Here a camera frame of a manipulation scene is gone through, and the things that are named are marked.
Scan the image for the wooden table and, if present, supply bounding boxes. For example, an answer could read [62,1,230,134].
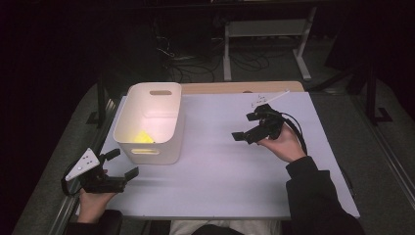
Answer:
[180,80,305,96]

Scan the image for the person's right hand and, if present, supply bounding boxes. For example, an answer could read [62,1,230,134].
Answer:
[257,122,307,164]

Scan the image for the aluminium floor rail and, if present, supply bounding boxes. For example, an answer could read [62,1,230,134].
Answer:
[48,97,119,235]
[351,94,415,210]

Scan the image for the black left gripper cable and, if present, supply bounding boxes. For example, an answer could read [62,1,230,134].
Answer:
[60,161,82,198]

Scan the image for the black metal stand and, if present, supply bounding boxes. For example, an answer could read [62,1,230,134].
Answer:
[86,74,111,126]
[364,65,394,126]

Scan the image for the white metal stand frame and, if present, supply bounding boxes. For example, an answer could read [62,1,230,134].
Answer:
[223,6,317,82]

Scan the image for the black floor cable bundle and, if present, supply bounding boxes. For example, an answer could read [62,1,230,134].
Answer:
[229,48,272,72]
[153,32,217,84]

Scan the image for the white table mat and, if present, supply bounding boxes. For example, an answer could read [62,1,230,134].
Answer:
[75,91,360,219]

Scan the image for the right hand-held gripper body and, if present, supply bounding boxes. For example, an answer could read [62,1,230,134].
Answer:
[247,89,291,145]

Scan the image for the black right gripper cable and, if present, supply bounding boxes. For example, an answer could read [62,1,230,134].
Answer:
[278,112,309,156]

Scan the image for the person's light trousers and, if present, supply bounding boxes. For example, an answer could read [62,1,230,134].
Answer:
[169,219,282,235]

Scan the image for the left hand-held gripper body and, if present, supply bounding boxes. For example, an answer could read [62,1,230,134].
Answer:
[64,147,129,195]

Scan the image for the white plastic bin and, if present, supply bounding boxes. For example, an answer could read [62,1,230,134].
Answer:
[113,81,186,165]

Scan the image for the yellow shuttlecock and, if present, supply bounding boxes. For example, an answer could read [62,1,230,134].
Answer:
[132,130,156,145]

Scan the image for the person's left hand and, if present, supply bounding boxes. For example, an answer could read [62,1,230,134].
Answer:
[77,189,117,225]

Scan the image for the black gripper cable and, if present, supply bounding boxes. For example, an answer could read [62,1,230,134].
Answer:
[60,161,82,198]
[278,112,309,156]

